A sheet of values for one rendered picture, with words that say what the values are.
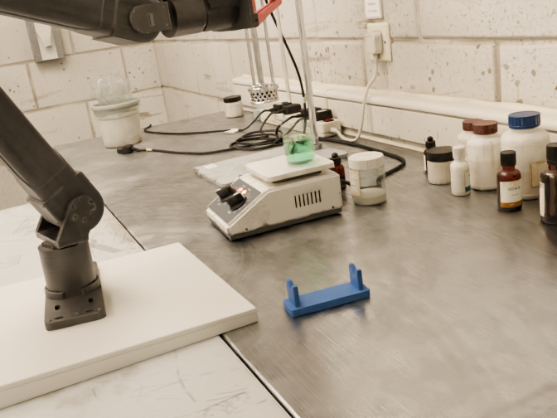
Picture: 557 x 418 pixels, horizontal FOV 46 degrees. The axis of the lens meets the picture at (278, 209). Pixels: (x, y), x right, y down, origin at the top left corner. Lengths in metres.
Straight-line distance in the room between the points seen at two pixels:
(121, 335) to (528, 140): 0.66
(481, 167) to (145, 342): 0.64
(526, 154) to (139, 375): 0.66
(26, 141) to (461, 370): 0.54
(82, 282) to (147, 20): 0.34
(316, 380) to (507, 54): 0.79
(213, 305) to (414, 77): 0.85
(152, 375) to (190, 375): 0.04
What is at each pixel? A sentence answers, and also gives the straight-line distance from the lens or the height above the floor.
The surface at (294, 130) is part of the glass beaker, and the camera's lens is 1.05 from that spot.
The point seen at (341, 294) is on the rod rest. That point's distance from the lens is 0.79.
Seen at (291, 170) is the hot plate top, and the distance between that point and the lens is 1.05.
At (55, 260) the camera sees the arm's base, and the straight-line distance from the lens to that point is 0.87.
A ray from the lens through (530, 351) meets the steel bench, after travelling 0.69.
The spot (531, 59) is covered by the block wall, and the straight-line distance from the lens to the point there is 1.23.
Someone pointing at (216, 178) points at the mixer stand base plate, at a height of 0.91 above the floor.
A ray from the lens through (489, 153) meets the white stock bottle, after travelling 1.13.
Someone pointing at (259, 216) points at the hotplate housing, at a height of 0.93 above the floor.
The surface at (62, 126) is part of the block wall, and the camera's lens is 3.40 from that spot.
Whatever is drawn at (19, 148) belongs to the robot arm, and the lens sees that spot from 0.83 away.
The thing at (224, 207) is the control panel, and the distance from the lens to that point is 1.08.
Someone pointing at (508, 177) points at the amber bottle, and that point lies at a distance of 1.03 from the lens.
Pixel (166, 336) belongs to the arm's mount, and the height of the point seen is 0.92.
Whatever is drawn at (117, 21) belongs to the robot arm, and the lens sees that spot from 0.87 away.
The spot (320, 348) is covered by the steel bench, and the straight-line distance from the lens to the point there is 0.70.
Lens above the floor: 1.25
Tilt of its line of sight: 18 degrees down
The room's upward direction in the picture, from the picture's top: 8 degrees counter-clockwise
